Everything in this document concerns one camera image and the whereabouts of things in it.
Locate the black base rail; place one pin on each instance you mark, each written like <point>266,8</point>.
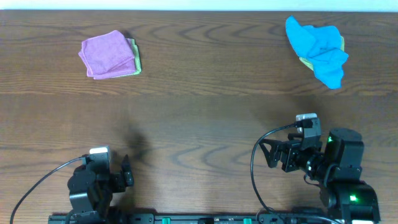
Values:
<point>148,218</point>

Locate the purple microfiber cloth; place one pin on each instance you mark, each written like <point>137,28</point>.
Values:
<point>103,53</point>

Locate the green cloth under blue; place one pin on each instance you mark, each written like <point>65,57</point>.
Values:
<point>310,65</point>

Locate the folded purple cloth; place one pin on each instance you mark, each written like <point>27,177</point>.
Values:
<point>111,74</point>

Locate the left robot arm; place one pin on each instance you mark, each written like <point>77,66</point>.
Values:
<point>92,186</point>

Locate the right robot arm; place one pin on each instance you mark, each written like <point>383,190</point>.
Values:
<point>336,168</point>

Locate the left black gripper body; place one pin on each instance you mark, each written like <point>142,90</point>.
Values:
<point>119,179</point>

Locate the folded green cloth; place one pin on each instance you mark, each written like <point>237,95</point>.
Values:
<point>132,67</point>

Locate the crumpled blue cloth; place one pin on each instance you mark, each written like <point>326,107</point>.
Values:
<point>322,47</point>

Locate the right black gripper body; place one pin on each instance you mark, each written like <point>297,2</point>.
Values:
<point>296,159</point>

